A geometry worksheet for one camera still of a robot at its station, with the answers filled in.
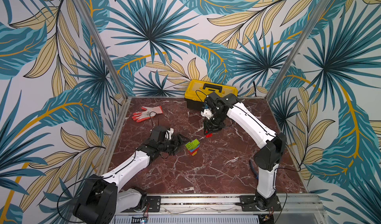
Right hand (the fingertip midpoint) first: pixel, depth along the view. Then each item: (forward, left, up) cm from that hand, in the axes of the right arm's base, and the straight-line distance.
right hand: (207, 132), depth 79 cm
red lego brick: (-5, +8, -15) cm, 18 cm away
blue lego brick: (-6, +8, -9) cm, 14 cm away
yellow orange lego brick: (-5, +7, -16) cm, 18 cm away
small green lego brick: (-3, +6, -6) cm, 9 cm away
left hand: (-5, +11, -4) cm, 12 cm away
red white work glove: (+28, +39, -17) cm, 51 cm away
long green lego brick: (-6, +10, -4) cm, 12 cm away
